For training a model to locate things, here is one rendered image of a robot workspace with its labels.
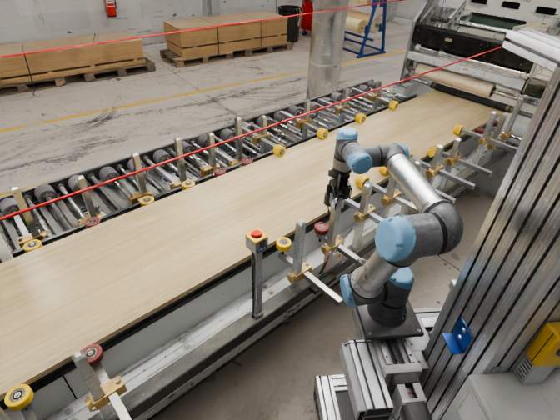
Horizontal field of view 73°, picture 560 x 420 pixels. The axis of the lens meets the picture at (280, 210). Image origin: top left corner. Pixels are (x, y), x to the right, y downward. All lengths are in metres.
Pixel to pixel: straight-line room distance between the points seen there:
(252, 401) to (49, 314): 1.23
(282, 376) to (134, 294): 1.15
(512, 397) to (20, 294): 1.90
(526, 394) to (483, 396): 0.12
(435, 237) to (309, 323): 1.87
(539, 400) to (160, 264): 1.55
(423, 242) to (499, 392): 0.50
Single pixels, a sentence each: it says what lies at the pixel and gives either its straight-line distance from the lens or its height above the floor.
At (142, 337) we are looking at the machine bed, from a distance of 1.89.
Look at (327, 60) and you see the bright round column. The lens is 5.89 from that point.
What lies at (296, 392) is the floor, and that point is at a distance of 2.54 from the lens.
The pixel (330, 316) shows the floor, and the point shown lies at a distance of 2.87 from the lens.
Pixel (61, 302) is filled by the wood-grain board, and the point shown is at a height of 0.90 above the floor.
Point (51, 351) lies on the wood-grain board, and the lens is 1.80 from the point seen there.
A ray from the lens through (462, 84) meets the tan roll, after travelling 4.27.
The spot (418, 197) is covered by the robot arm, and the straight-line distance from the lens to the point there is 1.19.
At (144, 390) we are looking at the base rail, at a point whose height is 0.70.
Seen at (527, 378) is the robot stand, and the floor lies 1.26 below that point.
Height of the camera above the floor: 2.25
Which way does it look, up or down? 37 degrees down
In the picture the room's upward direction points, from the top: 2 degrees clockwise
